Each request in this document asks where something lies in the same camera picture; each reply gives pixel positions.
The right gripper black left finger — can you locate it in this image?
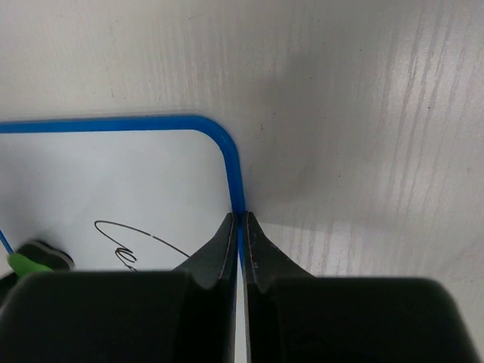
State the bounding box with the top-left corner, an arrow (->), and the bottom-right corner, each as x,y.
1,214 -> 238,362

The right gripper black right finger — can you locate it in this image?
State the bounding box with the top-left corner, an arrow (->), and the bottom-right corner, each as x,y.
240,213 -> 479,362

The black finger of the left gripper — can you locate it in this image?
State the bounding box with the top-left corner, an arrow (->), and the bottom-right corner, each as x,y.
0,272 -> 19,303

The green whiteboard eraser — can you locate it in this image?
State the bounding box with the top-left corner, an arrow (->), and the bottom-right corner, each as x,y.
8,240 -> 75,278

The blue framed whiteboard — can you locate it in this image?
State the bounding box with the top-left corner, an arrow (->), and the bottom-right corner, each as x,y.
0,113 -> 253,363

